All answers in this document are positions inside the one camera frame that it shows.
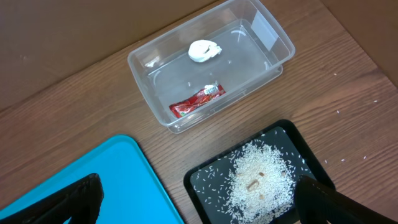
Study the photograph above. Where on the spilled rice pile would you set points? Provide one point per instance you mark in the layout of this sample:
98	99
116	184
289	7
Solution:
253	183

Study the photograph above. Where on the teal plastic serving tray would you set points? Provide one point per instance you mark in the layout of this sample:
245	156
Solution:
132	191

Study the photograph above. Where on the black rectangular tray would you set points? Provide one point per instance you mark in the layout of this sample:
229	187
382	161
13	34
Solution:
316	168

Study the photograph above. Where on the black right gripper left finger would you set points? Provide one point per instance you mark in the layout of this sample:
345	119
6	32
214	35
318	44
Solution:
77	203

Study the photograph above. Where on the red snack wrapper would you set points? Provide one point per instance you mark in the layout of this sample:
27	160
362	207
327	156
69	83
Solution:
200	98

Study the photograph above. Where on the white tissue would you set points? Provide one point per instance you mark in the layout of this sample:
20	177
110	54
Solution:
202	50

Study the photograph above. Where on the clear plastic storage bin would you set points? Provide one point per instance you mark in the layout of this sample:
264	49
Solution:
254	49

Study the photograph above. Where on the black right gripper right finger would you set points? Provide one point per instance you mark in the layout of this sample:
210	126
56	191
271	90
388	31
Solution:
317	203

